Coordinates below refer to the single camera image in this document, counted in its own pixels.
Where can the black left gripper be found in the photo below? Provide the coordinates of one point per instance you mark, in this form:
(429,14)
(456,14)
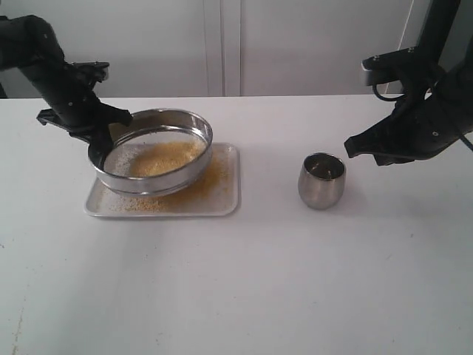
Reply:
(75,108)

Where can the yellow grain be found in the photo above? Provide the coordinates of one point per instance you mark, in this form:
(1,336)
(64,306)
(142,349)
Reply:
(174,179)

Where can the white rectangular plastic tray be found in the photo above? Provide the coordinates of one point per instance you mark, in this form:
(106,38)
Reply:
(215,194)

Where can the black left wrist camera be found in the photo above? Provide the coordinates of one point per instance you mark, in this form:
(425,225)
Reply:
(91,73)

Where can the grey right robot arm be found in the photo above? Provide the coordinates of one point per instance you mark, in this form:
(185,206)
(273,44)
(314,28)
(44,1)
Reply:
(433,37)

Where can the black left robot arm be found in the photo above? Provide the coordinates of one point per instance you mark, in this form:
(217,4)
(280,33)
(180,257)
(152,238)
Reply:
(29,44)

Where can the round stainless steel sieve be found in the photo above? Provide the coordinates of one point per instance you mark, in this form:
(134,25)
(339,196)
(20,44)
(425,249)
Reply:
(161,152)

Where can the stainless steel cup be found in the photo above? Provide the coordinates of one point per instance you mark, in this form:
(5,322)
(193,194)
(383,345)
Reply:
(321,180)

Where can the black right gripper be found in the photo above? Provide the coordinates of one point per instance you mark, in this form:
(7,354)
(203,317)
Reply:
(440,114)

